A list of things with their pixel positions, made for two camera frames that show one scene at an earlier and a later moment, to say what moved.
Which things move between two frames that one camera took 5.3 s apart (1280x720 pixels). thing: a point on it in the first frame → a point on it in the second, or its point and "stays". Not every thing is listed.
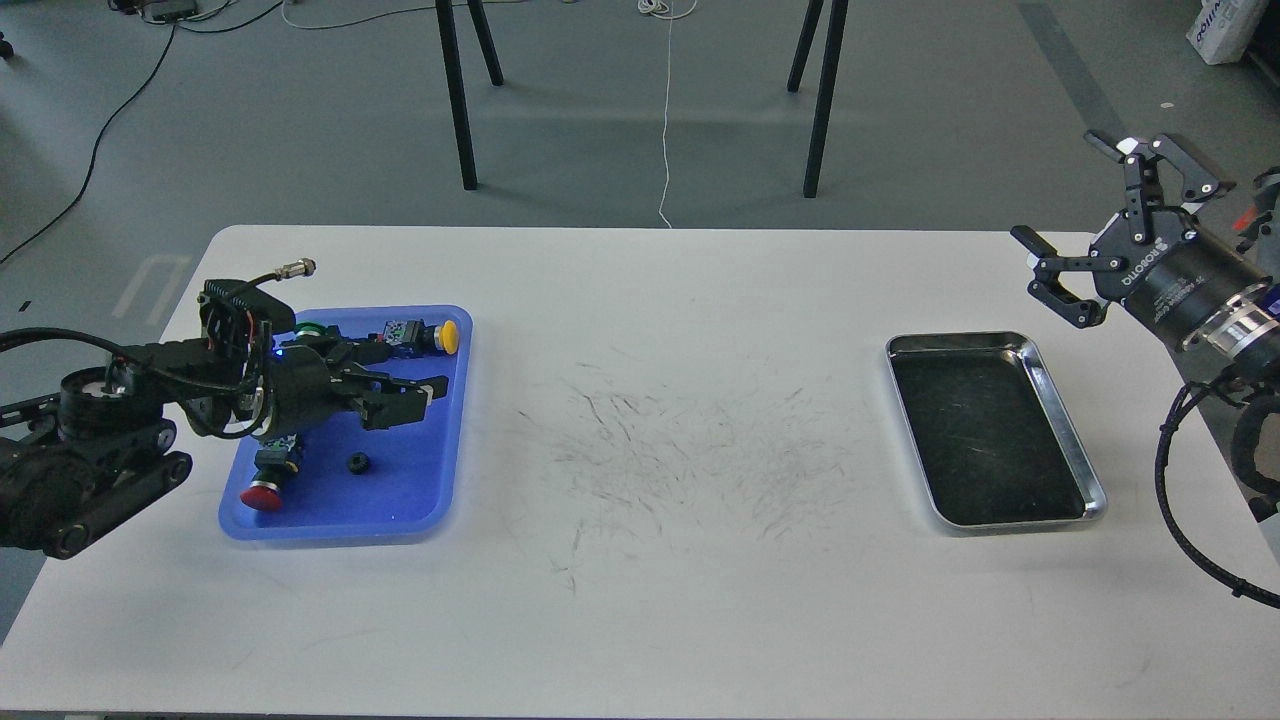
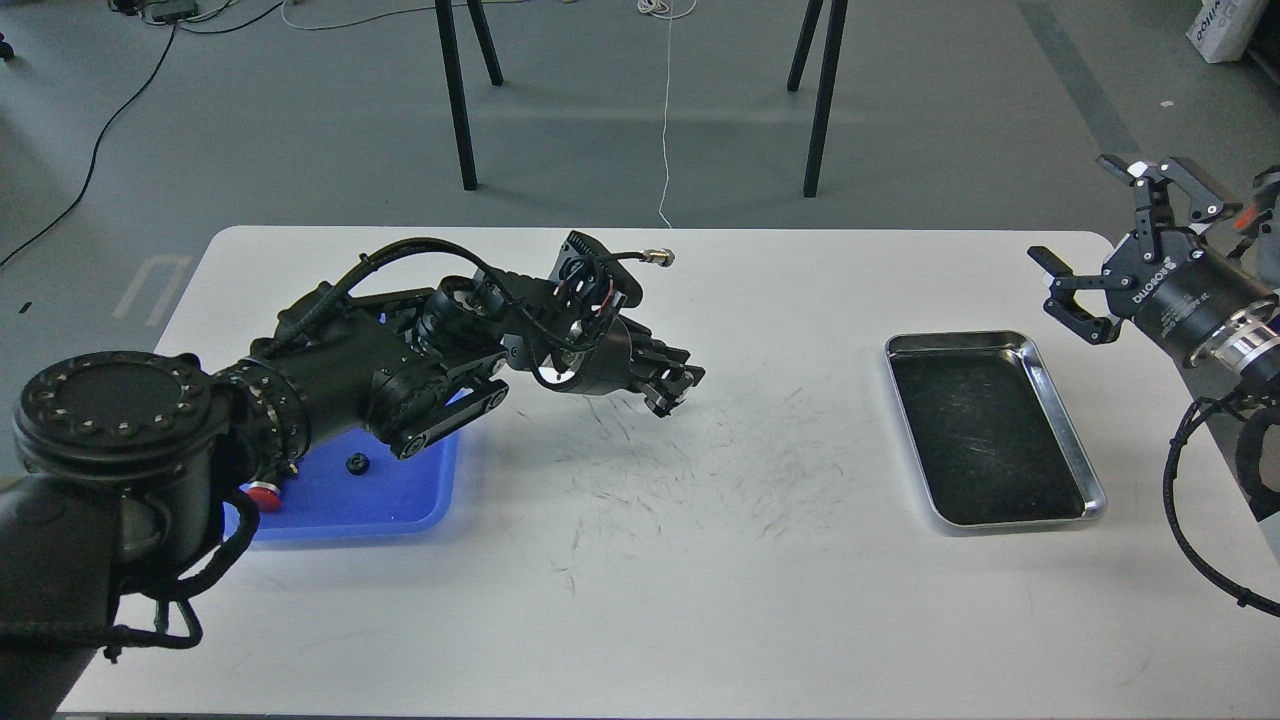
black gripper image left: [309, 390] → [607, 359]
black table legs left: [451, 49] stays
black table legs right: [832, 46] stays
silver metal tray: [992, 444] stays
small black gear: [358, 463] stays
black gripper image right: [1169, 279] → [1179, 288]
